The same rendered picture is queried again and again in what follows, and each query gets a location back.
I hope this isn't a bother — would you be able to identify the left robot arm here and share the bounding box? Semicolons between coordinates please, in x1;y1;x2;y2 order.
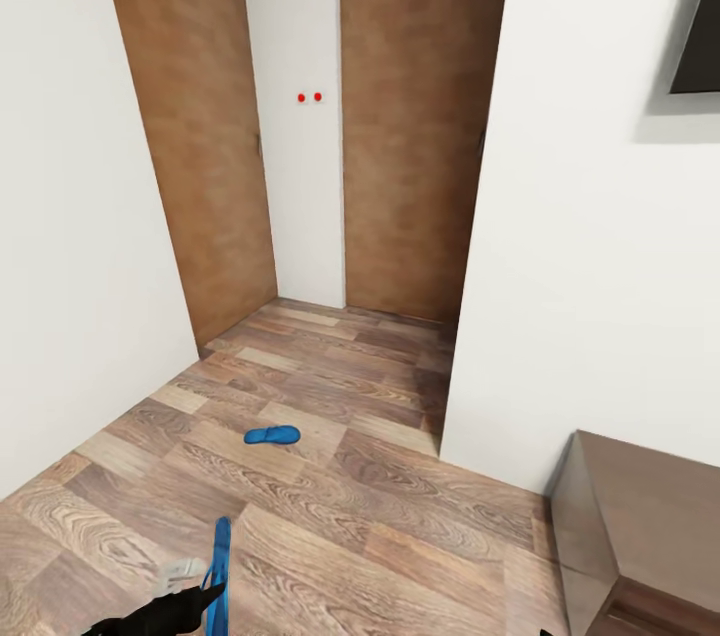
69;558;225;636

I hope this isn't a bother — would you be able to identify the sandal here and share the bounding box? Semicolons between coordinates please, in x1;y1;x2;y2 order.
244;425;301;444
203;515;231;636

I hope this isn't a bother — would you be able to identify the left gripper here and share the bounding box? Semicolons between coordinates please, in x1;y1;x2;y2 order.
134;583;225;636

